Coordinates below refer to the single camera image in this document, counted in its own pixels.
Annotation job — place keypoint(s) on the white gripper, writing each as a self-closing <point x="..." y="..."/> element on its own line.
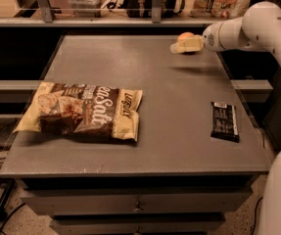
<point x="210" y="38"/>

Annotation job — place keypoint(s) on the orange fruit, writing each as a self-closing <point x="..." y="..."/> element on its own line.
<point x="184" y="36"/>

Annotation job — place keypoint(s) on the brown chip bag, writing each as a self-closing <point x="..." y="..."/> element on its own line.
<point x="83" y="109"/>

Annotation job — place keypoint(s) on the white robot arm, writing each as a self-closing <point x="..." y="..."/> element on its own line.
<point x="259" y="29"/>

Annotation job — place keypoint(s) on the colourful snack bag on shelf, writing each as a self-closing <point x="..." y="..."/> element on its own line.
<point x="219" y="9"/>

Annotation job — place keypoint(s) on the black bag on shelf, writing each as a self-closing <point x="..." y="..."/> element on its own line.
<point x="143" y="8"/>

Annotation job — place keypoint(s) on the black snack bar wrapper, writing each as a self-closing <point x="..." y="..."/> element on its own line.
<point x="224" y="123"/>

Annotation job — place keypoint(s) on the grey drawer cabinet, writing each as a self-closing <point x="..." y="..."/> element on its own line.
<point x="176" y="179"/>

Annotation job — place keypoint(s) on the metal shelf rail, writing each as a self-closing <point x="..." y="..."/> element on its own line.
<point x="59" y="13"/>

